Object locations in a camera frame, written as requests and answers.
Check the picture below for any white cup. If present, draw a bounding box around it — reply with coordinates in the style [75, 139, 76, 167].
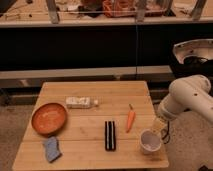
[139, 129, 162, 155]

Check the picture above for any black cable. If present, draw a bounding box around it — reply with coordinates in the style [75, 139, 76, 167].
[161, 121, 172, 145]

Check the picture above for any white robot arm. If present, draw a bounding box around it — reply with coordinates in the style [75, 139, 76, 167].
[151, 75, 213, 134]

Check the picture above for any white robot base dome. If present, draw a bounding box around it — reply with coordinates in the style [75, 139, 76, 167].
[172, 39, 213, 64]

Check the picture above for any blue cloth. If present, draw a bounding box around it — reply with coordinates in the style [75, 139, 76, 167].
[43, 136, 62, 163]

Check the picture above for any orange crate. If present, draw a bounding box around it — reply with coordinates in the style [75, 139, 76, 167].
[102, 0, 135, 17]

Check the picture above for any clear plastic bottle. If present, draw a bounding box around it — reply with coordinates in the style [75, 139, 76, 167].
[65, 97, 99, 109]

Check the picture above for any orange carrot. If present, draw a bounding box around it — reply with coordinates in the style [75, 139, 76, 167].
[126, 104, 136, 133]

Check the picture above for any orange bowl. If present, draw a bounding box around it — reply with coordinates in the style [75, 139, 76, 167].
[31, 103, 67, 136]

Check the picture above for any black striped brush block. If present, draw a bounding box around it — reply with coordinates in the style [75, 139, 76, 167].
[105, 121, 116, 151]

